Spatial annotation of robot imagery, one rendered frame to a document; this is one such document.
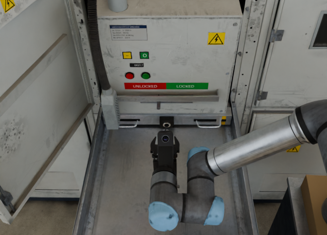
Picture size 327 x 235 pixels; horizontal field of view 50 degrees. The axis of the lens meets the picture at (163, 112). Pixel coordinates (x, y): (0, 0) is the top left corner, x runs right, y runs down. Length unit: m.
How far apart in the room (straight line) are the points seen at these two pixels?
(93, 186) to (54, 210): 1.00
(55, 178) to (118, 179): 0.82
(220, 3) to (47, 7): 0.57
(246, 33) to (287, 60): 0.21
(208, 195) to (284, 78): 0.73
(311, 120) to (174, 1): 0.62
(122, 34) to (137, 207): 0.60
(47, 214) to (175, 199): 1.49
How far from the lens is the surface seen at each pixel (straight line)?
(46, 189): 2.23
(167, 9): 1.17
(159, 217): 0.89
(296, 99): 1.61
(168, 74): 1.29
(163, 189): 0.93
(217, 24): 1.16
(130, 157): 1.40
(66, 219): 2.26
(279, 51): 1.42
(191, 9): 1.18
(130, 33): 1.18
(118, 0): 1.16
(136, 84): 1.33
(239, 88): 1.53
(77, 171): 2.01
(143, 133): 1.47
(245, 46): 1.40
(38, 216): 2.33
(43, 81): 1.29
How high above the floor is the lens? 1.92
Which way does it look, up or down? 45 degrees down
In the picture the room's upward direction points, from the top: 1 degrees counter-clockwise
